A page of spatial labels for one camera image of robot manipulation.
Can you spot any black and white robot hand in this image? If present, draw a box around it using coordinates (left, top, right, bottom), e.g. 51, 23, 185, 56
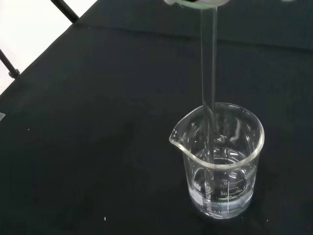
163, 0, 230, 10

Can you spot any clear glass beaker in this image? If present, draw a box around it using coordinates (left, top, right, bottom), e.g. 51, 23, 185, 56
168, 102, 265, 220

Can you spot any black tripod leg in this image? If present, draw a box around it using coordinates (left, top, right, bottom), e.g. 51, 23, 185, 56
58, 0, 80, 22
0, 48, 21, 79

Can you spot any black bench cloth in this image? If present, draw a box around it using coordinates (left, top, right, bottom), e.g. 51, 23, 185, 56
0, 0, 313, 235

